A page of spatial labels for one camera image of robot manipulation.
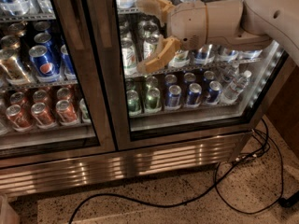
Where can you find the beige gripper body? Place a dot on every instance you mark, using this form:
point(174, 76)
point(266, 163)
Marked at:
point(188, 22)

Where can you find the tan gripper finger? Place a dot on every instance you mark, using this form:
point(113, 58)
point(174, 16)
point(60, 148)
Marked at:
point(165, 52)
point(158, 8)

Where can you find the glass fridge door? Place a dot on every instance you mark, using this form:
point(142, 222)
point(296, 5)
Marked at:
point(51, 101)
point(112, 20)

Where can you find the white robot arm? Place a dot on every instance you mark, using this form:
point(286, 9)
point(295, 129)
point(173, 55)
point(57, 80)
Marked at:
point(234, 24)

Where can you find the stainless fridge base grille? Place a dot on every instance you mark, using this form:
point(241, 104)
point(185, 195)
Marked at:
point(102, 168)

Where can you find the white green can right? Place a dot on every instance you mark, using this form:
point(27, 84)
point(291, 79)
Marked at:
point(180, 59)

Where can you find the white green can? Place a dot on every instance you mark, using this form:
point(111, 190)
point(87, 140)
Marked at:
point(129, 58)
point(180, 59)
point(150, 45)

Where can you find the white green can middle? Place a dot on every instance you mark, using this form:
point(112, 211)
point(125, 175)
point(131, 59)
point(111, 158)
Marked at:
point(150, 45)

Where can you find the white green can left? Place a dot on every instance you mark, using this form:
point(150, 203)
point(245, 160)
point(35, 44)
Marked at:
point(129, 58)

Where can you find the blue can left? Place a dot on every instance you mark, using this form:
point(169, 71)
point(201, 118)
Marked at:
point(172, 100)

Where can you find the blue can middle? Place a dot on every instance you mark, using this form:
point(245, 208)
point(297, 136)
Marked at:
point(193, 95)

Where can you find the clear water bottle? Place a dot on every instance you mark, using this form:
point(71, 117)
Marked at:
point(235, 88)

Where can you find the red coke can right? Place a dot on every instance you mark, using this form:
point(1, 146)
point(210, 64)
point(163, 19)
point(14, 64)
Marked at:
point(66, 112)

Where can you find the red coke can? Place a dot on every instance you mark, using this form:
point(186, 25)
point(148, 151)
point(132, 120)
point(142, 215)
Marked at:
point(19, 117)
point(66, 112)
point(43, 116)

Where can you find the blue pepsi can front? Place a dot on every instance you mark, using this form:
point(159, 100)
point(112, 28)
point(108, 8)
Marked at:
point(46, 66)

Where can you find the red coke can middle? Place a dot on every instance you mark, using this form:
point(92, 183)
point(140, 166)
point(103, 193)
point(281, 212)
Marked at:
point(43, 116)

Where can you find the gold can front left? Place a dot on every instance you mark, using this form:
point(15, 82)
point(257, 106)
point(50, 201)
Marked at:
point(16, 72)

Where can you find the red coke can left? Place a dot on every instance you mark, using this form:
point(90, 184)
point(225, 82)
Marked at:
point(19, 117)

